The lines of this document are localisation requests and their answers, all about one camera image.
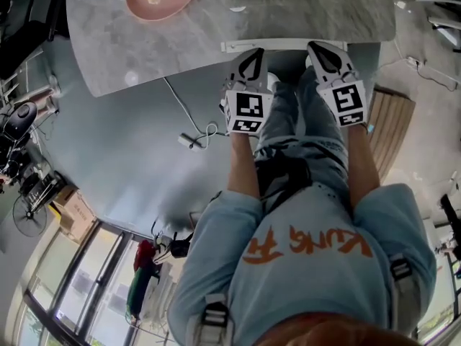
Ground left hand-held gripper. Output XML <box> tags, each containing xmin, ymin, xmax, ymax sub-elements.
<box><xmin>219</xmin><ymin>48</ymin><xmax>275</xmax><ymax>136</ymax></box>

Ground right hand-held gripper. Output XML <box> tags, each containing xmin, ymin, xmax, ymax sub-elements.
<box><xmin>306</xmin><ymin>41</ymin><xmax>369</xmax><ymax>129</ymax></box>

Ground person's left forearm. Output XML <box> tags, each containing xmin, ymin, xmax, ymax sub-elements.
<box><xmin>226</xmin><ymin>130</ymin><xmax>262</xmax><ymax>202</ymax></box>

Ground person's right forearm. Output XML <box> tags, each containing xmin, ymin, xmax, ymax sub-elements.
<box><xmin>339</xmin><ymin>122</ymin><xmax>383</xmax><ymax>209</ymax></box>

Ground person's left white shoe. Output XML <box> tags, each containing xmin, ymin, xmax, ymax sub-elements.
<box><xmin>266</xmin><ymin>71</ymin><xmax>281</xmax><ymax>94</ymax></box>

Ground person's light blue jeans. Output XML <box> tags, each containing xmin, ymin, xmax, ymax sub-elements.
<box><xmin>253</xmin><ymin>66</ymin><xmax>351</xmax><ymax>209</ymax></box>

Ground wooden slatted bench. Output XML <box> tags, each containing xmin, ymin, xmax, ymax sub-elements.
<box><xmin>367</xmin><ymin>86</ymin><xmax>417</xmax><ymax>184</ymax></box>

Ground black waist pouch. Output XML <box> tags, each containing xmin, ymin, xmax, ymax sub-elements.
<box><xmin>256</xmin><ymin>156</ymin><xmax>313</xmax><ymax>202</ymax></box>

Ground person's light blue shirt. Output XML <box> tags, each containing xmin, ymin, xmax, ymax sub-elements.
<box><xmin>166</xmin><ymin>183</ymin><xmax>439</xmax><ymax>346</ymax></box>

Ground brown cardboard box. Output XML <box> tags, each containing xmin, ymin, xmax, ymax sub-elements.
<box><xmin>51</xmin><ymin>185</ymin><xmax>99</xmax><ymax>245</ymax></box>

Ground black round device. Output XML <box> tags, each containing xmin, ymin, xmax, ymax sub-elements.
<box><xmin>6</xmin><ymin>102</ymin><xmax>39</xmax><ymax>141</ymax></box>

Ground red green white bedding pile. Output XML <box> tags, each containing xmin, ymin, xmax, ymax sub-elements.
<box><xmin>125</xmin><ymin>239</ymin><xmax>181</xmax><ymax>324</ymax></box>

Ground black floor fan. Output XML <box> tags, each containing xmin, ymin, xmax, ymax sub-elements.
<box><xmin>12</xmin><ymin>195</ymin><xmax>49</xmax><ymax>239</ymax></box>

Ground white power cable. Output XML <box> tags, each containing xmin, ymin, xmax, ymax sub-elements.
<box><xmin>163</xmin><ymin>76</ymin><xmax>220</xmax><ymax>148</ymax></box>

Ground person's right grey shoulder strap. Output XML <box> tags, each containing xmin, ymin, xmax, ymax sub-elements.
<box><xmin>388</xmin><ymin>252</ymin><xmax>414</xmax><ymax>303</ymax></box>

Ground person's grey shoulder strap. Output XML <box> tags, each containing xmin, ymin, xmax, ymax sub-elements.
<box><xmin>195</xmin><ymin>293</ymin><xmax>232</xmax><ymax>346</ymax></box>
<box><xmin>388</xmin><ymin>252</ymin><xmax>414</xmax><ymax>303</ymax></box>

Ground black wire rack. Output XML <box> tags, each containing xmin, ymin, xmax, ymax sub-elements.
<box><xmin>19</xmin><ymin>170</ymin><xmax>68</xmax><ymax>209</ymax></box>

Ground person's left grey shoulder strap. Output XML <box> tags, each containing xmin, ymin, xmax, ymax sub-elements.
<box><xmin>195</xmin><ymin>293</ymin><xmax>232</xmax><ymax>346</ymax></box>

